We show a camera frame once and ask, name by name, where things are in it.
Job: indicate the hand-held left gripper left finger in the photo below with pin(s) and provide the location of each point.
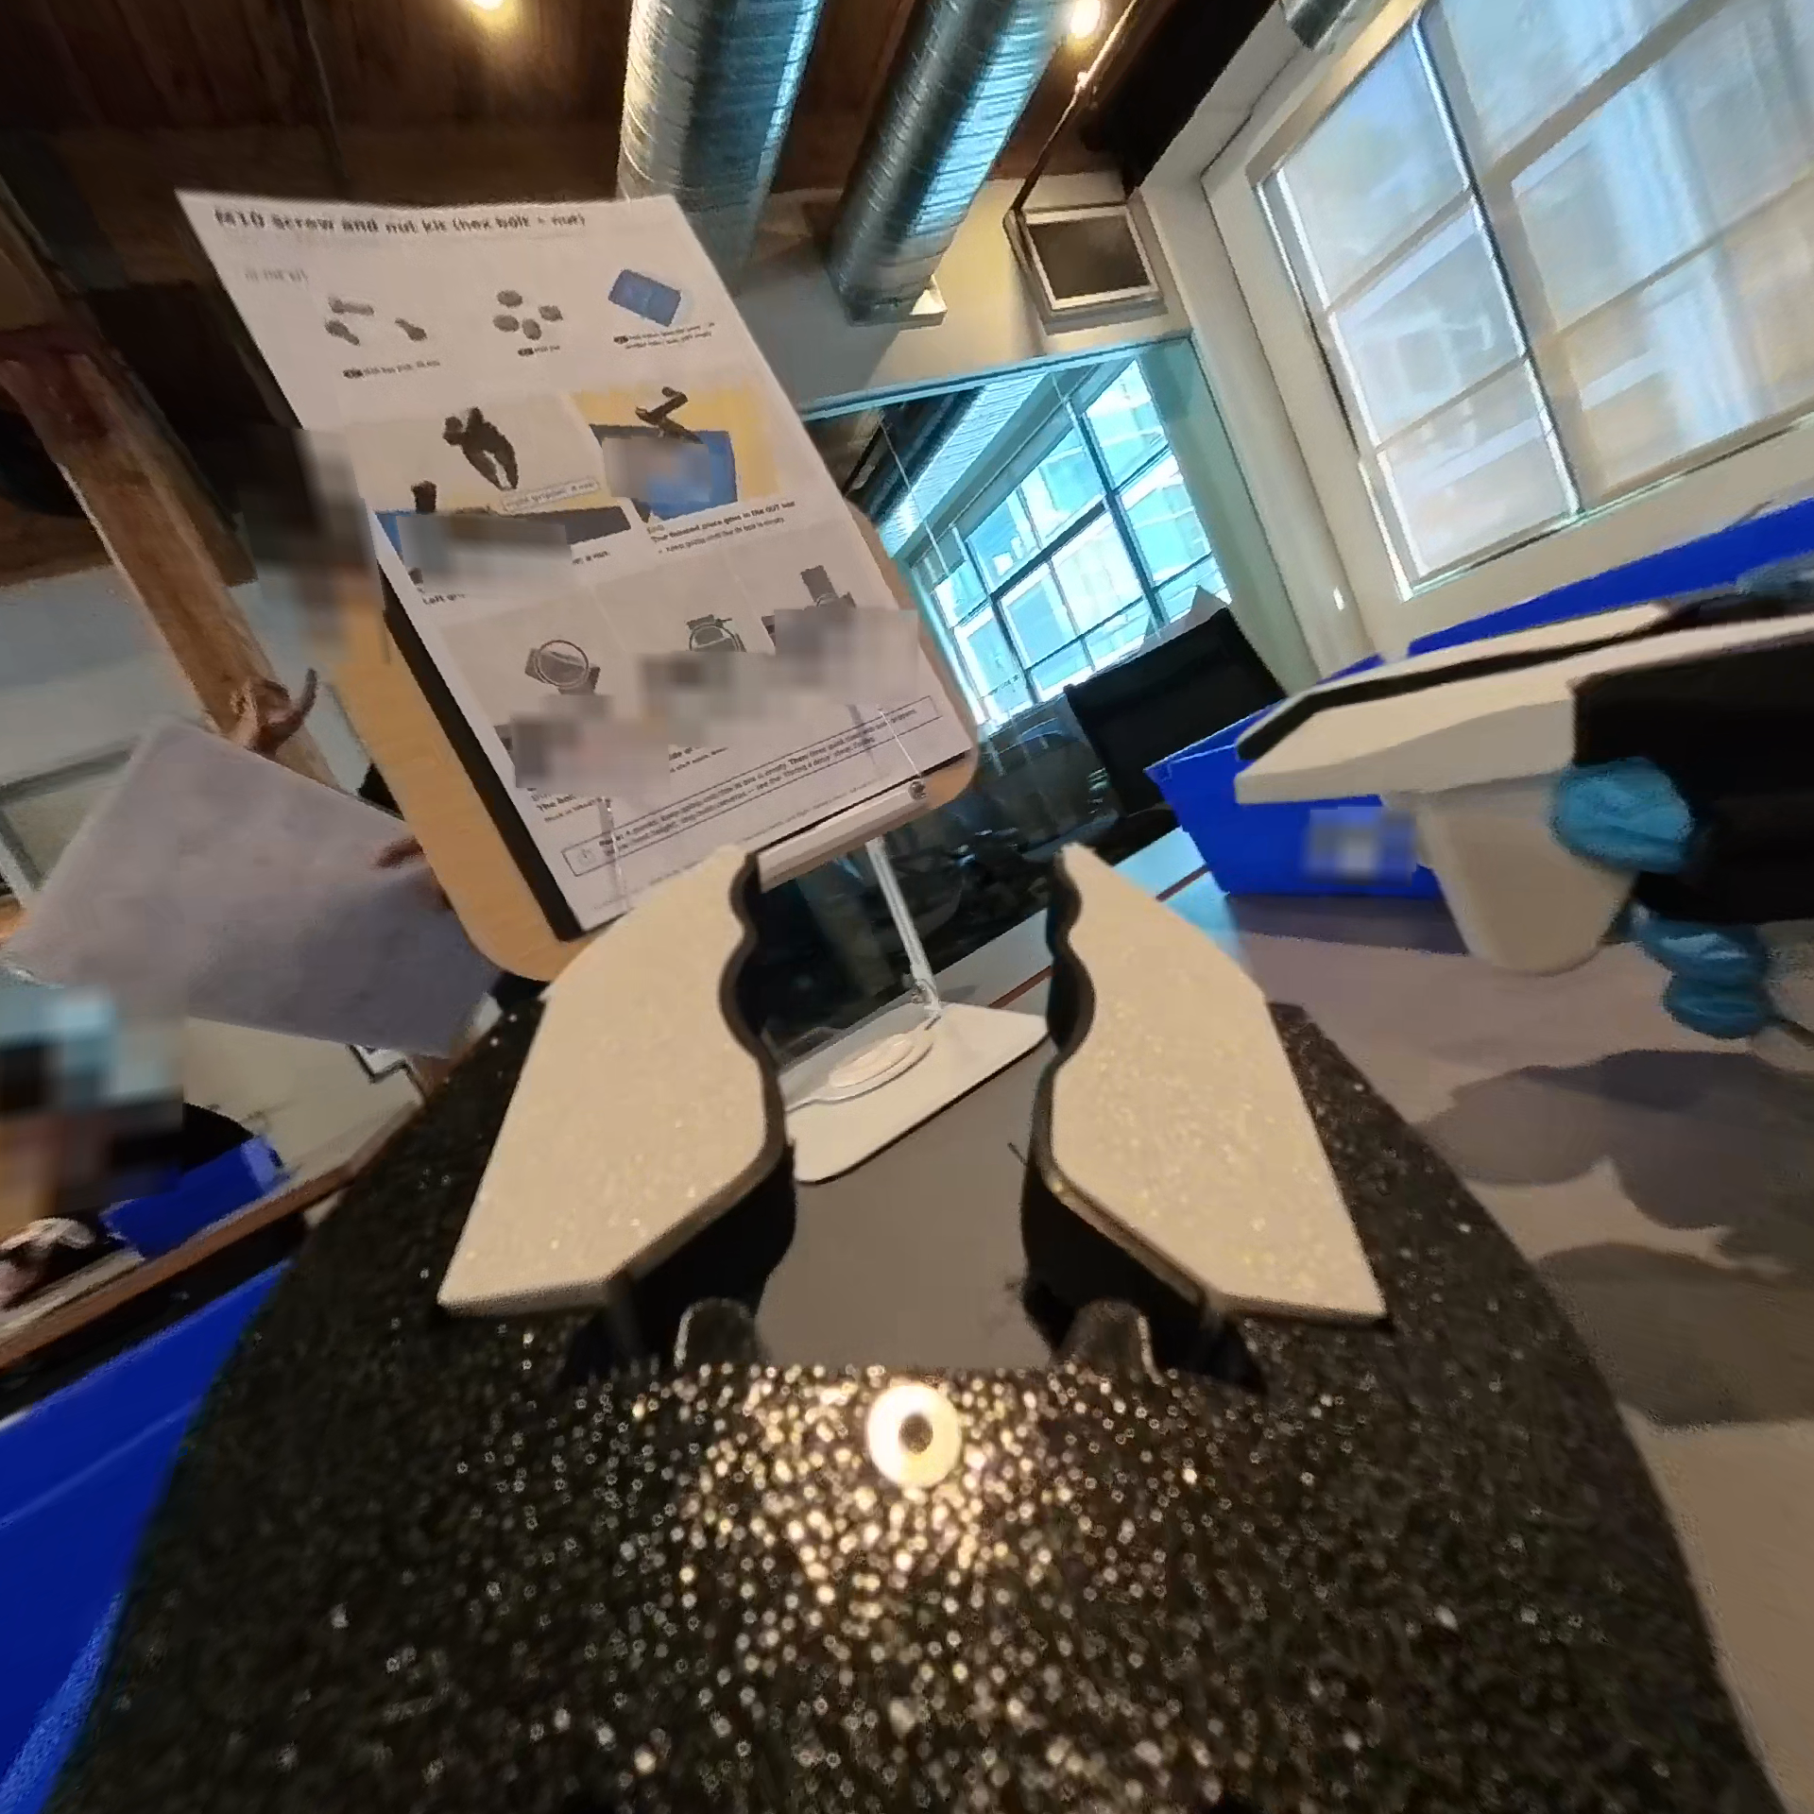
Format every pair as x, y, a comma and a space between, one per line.
609, 1118

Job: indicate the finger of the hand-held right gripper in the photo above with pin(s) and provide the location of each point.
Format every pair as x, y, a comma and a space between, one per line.
1418, 750
1532, 644

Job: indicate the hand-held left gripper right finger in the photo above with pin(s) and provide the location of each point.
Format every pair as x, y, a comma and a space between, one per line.
1220, 1133

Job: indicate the blue plastic bin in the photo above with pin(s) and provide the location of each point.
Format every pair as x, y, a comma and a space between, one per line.
71, 1487
1205, 807

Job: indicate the person's right hand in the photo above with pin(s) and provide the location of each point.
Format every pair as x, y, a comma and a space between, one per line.
1630, 822

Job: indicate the black mesh office chair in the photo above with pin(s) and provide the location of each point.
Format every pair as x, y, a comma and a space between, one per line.
1163, 722

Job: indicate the window with white blind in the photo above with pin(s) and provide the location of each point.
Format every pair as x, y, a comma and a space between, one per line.
1488, 353

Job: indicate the cluster of grey office chairs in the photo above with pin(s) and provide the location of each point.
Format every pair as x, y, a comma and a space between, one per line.
1021, 835

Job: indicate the black backing board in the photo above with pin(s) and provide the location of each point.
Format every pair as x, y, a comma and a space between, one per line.
468, 765

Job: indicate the dark framed window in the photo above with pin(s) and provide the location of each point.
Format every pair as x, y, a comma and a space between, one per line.
1078, 567

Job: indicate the wooden side table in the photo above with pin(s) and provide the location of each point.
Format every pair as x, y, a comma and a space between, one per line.
241, 1239

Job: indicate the small blue bin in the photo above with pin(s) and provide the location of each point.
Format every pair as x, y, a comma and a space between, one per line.
184, 1203

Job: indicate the white paper sheet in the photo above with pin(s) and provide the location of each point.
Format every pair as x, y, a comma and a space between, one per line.
241, 878

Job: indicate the single ceiling spotlight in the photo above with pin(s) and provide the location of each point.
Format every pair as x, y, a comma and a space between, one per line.
1086, 13

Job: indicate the printed instruction sheet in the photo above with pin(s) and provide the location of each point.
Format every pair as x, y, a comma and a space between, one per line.
496, 283

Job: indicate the framed wall vent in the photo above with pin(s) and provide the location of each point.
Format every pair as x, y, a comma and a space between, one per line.
1091, 262

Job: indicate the grey duct with vent grille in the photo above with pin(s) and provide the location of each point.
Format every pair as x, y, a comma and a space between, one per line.
1318, 13

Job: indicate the brown wooden post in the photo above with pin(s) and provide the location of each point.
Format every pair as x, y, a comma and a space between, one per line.
156, 567

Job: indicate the spiral silver duct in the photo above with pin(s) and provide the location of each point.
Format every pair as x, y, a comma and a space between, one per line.
710, 98
950, 141

